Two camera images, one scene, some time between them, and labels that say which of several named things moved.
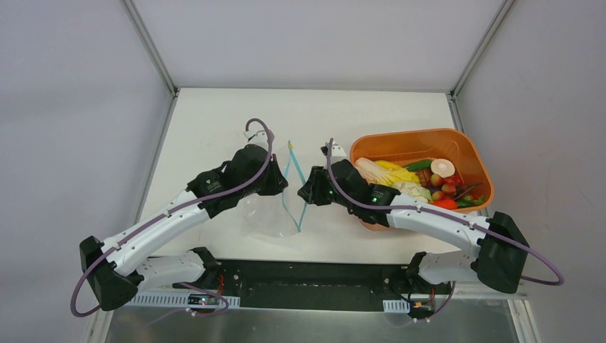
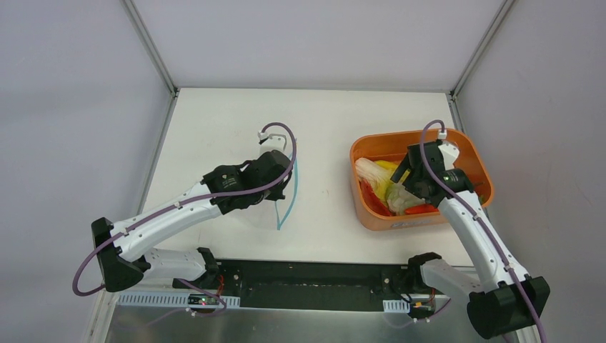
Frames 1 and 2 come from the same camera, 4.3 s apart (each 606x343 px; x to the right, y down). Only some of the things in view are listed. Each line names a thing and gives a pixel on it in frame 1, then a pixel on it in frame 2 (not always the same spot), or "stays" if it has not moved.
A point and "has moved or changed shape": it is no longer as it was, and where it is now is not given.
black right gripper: [316, 188] → [421, 163]
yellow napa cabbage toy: [383, 173] stays
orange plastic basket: [409, 147] stays
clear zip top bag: [279, 216] has moved or changed shape
